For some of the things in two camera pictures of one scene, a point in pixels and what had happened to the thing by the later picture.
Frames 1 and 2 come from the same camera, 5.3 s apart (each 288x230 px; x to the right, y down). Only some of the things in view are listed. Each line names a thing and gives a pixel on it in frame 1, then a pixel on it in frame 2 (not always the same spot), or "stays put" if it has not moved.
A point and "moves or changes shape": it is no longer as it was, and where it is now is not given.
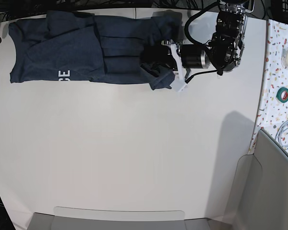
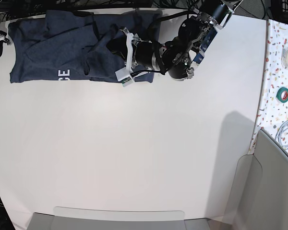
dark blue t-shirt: x=66 y=46 moves or changes shape
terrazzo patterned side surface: x=278 y=115 stays put
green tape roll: x=283 y=95 stays put
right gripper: x=187 y=56 to x=137 y=53
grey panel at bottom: x=89 y=218 stays put
